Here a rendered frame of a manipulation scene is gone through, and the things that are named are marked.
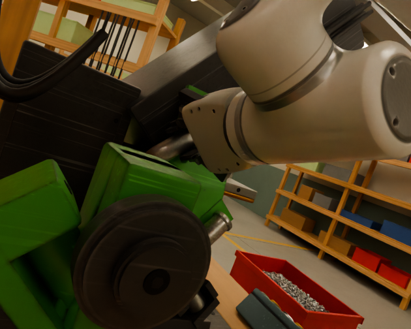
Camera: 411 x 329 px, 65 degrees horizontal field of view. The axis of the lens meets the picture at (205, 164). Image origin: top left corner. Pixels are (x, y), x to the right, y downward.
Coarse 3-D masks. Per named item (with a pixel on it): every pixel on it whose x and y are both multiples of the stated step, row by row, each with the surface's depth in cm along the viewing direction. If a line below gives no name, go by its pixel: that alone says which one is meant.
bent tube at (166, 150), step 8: (184, 128) 52; (176, 136) 48; (184, 136) 48; (160, 144) 47; (168, 144) 47; (176, 144) 48; (184, 144) 48; (192, 144) 49; (152, 152) 46; (160, 152) 46; (168, 152) 47; (176, 152) 48; (168, 160) 48; (200, 296) 49; (192, 304) 48; (200, 304) 49; (192, 312) 49
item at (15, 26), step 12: (12, 0) 99; (24, 0) 101; (36, 0) 102; (12, 12) 100; (24, 12) 101; (36, 12) 103; (0, 24) 99; (12, 24) 101; (24, 24) 102; (0, 36) 100; (12, 36) 101; (24, 36) 103; (0, 48) 101; (12, 48) 102; (12, 60) 103; (12, 72) 104; (0, 108) 104
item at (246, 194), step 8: (128, 144) 72; (144, 152) 68; (232, 184) 72; (240, 184) 78; (224, 192) 71; (232, 192) 72; (240, 192) 73; (248, 192) 74; (256, 192) 75; (248, 200) 75
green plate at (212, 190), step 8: (192, 88) 53; (184, 152) 52; (176, 160) 51; (184, 168) 52; (192, 168) 53; (200, 168) 54; (192, 176) 53; (200, 176) 54; (208, 176) 55; (208, 184) 54; (216, 184) 55; (224, 184) 56; (200, 192) 54; (208, 192) 54; (216, 192) 55; (200, 200) 54; (208, 200) 54; (216, 200) 55; (200, 208) 54; (208, 208) 54; (200, 216) 54
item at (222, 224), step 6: (216, 216) 52; (222, 216) 52; (210, 222) 52; (216, 222) 51; (222, 222) 52; (228, 222) 52; (210, 228) 51; (216, 228) 51; (222, 228) 51; (228, 228) 52; (210, 234) 50; (216, 234) 51; (210, 240) 50; (216, 240) 52
